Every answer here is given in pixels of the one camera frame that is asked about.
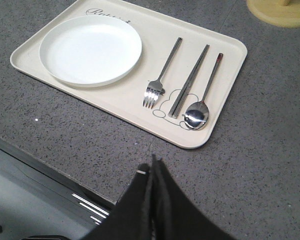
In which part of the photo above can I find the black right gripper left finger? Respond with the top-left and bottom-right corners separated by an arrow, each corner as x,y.
86,163 -> 152,240

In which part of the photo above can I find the silver metal chopstick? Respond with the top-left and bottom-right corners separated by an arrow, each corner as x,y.
168,44 -> 208,117
171,44 -> 211,119

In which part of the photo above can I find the wooden mug tree stand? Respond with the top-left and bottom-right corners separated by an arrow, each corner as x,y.
246,0 -> 300,28

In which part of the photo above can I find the white round plate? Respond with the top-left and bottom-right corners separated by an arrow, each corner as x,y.
39,15 -> 142,88

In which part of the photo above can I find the silver metal fork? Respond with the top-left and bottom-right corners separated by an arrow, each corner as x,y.
142,37 -> 183,109

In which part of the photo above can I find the cream rabbit serving tray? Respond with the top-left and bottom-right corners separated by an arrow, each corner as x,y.
10,0 -> 248,149

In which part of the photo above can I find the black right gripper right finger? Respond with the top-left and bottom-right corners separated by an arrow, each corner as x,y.
151,154 -> 233,240

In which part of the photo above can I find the silver metal spoon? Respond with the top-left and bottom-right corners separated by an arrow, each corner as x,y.
184,52 -> 224,131

